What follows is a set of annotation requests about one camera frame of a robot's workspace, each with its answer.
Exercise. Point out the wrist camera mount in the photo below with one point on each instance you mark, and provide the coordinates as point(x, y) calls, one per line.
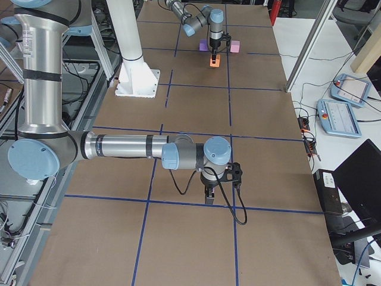
point(226, 38)
point(233, 173)

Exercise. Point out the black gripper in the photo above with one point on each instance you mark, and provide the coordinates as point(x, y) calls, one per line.
point(214, 45)
point(208, 183)

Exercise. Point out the pink foam cube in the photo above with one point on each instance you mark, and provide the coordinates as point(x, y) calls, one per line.
point(235, 46)

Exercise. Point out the white pedestal column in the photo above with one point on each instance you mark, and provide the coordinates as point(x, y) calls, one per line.
point(136, 79)

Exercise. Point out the teach pendant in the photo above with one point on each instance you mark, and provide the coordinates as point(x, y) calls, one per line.
point(337, 118)
point(350, 89)

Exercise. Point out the black monitor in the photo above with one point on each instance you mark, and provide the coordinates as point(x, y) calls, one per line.
point(358, 178)

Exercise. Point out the black box device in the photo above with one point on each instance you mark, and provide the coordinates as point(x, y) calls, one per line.
point(328, 193)

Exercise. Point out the far teach pendant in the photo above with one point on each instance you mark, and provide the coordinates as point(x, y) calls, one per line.
point(350, 89)

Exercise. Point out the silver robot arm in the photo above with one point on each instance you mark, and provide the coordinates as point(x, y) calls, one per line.
point(208, 16)
point(45, 145)

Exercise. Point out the near teach pendant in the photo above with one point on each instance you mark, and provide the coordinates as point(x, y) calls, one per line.
point(337, 118)

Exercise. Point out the orange black connector strip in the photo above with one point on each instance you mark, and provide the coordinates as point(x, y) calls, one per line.
point(308, 137)

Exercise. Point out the purple foam cube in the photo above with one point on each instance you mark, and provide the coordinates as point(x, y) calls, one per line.
point(204, 45)

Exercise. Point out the orange foam cube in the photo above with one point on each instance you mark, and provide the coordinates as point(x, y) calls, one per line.
point(217, 63)

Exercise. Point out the aluminium frame post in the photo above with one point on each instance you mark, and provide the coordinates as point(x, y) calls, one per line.
point(317, 27)

